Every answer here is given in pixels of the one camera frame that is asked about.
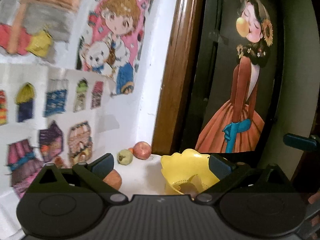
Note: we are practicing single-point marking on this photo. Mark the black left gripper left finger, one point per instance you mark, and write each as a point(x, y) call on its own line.
point(83, 183)

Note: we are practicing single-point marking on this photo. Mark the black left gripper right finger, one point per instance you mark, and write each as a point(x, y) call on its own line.
point(243, 183)

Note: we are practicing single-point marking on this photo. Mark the large red apple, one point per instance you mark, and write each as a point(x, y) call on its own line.
point(113, 179)

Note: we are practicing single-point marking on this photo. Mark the yellow plastic fruit bowl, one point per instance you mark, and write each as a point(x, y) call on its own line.
point(188, 167)

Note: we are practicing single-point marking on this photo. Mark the green guava fruit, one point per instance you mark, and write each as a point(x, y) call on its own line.
point(124, 157)

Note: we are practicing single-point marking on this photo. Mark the girl in orange dress poster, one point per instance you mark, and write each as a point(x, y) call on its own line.
point(236, 126)

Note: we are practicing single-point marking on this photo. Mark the small red apple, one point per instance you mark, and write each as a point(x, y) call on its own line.
point(142, 150)

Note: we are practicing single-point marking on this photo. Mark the colourful houses drawing paper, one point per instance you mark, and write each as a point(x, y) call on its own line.
point(49, 115)

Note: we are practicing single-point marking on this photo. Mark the girl with bear drawing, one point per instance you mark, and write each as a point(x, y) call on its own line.
point(112, 40)

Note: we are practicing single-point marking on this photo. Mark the desk scene drawing paper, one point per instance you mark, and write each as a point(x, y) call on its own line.
point(36, 30)

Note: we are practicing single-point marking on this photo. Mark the brown wooden frame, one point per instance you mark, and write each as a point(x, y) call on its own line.
point(177, 74)

